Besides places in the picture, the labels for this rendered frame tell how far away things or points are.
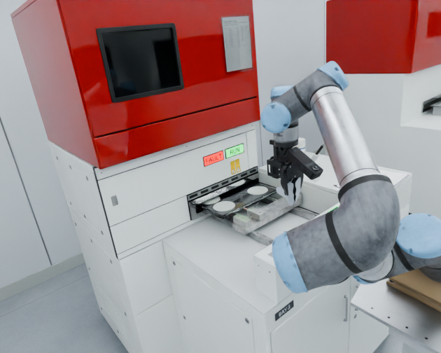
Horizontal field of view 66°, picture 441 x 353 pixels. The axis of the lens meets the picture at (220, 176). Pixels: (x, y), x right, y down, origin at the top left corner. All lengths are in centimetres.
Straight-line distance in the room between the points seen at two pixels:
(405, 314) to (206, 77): 108
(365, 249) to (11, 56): 250
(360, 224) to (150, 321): 129
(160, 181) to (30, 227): 165
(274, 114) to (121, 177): 72
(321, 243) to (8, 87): 242
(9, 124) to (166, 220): 155
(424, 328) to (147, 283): 105
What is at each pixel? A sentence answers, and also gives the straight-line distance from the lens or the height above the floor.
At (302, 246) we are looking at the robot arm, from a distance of 62.
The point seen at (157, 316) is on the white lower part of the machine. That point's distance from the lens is 173.
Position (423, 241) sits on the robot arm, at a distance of 99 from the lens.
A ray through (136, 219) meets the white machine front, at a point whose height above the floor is 96.
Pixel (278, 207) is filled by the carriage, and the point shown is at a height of 88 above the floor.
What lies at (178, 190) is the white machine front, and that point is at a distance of 150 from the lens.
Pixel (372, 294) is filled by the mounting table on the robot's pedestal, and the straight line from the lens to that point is 121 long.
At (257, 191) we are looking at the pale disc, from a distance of 167.
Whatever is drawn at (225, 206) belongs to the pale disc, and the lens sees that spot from 156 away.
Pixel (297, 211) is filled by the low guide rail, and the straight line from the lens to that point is 160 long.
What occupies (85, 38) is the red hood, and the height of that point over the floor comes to 165.
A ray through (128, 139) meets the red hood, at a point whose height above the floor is 130.
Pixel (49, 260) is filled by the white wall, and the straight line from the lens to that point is 307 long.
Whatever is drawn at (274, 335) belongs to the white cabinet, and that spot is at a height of 71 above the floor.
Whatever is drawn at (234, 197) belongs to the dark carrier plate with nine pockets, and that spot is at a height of 90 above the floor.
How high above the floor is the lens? 160
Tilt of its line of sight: 21 degrees down
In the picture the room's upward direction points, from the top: 7 degrees counter-clockwise
